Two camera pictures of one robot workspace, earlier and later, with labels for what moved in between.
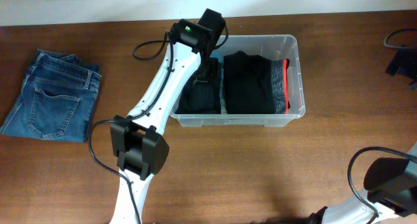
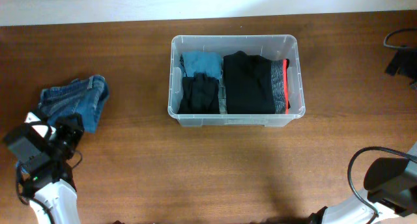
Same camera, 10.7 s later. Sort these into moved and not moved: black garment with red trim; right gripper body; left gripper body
Moved: left gripper body
Not moved: right gripper body; black garment with red trim
